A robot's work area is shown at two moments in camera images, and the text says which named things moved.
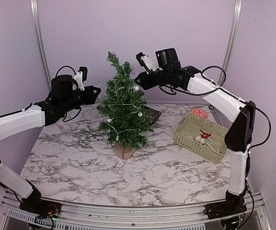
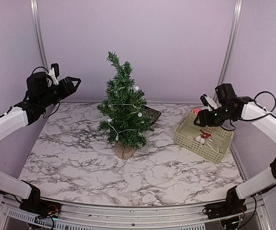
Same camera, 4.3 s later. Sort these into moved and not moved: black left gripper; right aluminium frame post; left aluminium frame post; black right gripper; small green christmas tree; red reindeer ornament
Moved: black right gripper; black left gripper
Not moved: red reindeer ornament; right aluminium frame post; left aluminium frame post; small green christmas tree
